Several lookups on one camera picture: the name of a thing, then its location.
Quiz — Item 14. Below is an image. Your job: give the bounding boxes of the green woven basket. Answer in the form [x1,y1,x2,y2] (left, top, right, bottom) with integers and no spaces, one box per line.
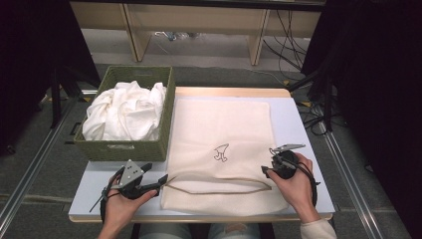
[73,65,176,162]

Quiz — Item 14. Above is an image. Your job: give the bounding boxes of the black cable bundle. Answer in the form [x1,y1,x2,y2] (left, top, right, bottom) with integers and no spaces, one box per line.
[263,9,308,73]

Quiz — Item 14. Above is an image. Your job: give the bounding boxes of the white floor cable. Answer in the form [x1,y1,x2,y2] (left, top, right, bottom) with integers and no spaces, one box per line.
[245,68,287,84]

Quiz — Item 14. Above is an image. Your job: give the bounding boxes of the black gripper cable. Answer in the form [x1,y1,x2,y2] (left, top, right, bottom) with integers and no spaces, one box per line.
[292,158,321,207]

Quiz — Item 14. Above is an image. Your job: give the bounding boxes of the metal floor rail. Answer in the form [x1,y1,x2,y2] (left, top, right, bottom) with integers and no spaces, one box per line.
[0,96,79,230]
[317,109,386,239]

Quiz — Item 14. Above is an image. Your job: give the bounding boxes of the person's right hand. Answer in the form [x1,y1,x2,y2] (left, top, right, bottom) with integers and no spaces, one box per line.
[267,152,321,224]

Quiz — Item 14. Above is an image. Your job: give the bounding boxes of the black metal stand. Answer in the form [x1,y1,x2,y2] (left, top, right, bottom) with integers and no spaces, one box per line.
[288,66,336,132]
[49,66,101,128]

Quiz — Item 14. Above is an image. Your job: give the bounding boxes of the light wooden desk frame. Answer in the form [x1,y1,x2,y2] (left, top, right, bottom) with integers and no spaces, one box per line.
[69,1,324,67]

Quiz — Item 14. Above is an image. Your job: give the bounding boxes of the person's left hand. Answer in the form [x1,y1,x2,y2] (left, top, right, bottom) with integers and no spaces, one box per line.
[100,177,159,231]

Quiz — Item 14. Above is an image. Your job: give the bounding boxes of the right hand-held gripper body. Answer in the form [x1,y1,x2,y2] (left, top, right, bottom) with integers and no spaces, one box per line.
[270,142,307,181]

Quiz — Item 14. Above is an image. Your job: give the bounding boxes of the black floor cables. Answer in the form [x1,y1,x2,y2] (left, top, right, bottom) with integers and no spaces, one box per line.
[298,99,332,137]

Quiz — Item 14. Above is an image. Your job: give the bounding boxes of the cream mesh laundry bag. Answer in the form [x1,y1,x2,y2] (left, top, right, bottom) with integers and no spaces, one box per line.
[160,98,290,217]

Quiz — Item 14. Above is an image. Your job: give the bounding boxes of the white cloth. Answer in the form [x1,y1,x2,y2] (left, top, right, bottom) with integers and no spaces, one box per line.
[82,80,167,141]

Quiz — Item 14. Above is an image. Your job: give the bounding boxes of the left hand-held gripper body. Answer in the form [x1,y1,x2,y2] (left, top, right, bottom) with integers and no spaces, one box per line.
[110,158,159,201]

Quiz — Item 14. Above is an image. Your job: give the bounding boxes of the person's blue jeans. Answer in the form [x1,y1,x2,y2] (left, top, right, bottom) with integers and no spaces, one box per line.
[138,222,262,239]

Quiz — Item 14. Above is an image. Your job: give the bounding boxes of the black gripper strap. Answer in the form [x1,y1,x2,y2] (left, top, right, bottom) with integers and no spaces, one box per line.
[89,167,125,213]

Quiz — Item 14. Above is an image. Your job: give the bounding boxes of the dark curtain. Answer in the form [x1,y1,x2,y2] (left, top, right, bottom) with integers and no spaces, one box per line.
[0,0,101,157]
[302,0,422,239]

